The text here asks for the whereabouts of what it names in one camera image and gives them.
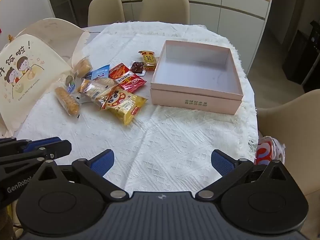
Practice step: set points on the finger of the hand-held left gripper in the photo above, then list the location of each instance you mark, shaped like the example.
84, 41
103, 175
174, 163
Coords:
41, 143
56, 148

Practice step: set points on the pink cardboard box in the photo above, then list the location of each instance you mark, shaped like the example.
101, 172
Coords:
195, 100

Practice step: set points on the short pastry packet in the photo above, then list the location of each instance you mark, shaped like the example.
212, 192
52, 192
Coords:
82, 66

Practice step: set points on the beige dining chair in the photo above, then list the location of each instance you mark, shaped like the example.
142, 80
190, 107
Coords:
106, 8
165, 7
292, 125

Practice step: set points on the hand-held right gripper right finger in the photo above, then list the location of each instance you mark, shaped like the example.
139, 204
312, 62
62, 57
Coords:
222, 162

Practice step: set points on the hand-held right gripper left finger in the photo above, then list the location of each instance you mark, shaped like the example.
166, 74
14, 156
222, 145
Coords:
102, 163

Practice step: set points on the clear cracker packet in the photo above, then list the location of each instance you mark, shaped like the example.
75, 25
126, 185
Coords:
100, 87

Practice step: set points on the blue white snack packet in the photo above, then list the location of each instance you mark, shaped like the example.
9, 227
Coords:
100, 73

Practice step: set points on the cream cartoon printed bag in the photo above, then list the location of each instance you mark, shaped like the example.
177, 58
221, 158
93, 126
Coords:
32, 80

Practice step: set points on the small orange snack packet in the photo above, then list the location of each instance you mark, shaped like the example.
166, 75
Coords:
83, 86

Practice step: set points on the orange red snack packet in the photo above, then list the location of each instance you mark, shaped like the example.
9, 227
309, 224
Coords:
121, 73

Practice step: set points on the red white plastic bag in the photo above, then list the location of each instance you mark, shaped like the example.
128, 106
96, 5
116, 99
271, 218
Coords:
266, 152

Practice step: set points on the yellow red small snack packet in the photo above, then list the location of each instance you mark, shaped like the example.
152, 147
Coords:
148, 59

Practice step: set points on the dark brown candy packet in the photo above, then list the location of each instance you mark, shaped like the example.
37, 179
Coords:
137, 67

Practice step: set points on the black appliance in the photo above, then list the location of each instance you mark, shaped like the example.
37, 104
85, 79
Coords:
302, 60

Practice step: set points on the gold panda snack packet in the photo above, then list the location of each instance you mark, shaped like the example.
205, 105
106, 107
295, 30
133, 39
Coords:
125, 105

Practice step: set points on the long pastry packet blue label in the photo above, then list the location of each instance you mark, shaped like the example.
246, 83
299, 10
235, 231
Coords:
67, 101

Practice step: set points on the glass door cabinet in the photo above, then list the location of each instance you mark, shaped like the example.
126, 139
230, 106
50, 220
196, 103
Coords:
70, 0

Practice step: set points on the white dining chair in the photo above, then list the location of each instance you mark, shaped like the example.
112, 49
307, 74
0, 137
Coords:
52, 27

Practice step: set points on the white textured tablecloth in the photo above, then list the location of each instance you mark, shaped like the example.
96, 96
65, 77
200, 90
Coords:
162, 142

